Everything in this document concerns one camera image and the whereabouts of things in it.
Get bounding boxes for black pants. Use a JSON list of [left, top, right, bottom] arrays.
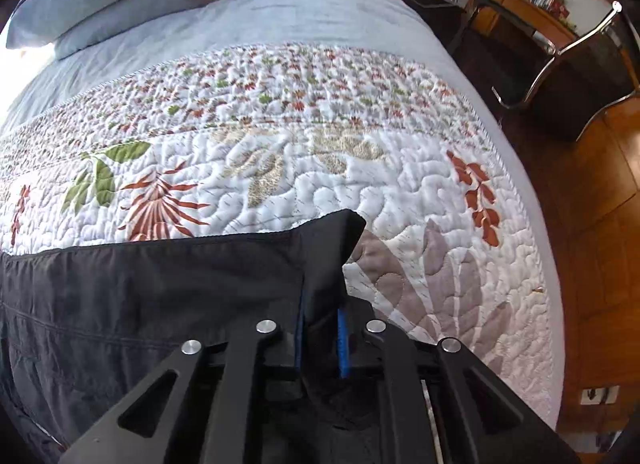
[[1, 209, 366, 463]]

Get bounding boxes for floral quilted bedspread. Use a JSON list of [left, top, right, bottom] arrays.
[[1, 43, 564, 424]]

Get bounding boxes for dark nightstand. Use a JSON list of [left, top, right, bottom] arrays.
[[402, 0, 464, 46]]

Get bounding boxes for wooden desk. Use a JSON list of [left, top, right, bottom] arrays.
[[465, 0, 578, 48]]

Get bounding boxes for light blue bed sheet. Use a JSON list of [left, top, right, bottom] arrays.
[[0, 0, 501, 135]]

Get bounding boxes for wall power socket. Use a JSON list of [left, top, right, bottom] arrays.
[[579, 385, 620, 406]]

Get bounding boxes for metal frame chair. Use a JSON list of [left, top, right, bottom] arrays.
[[491, 0, 639, 142]]

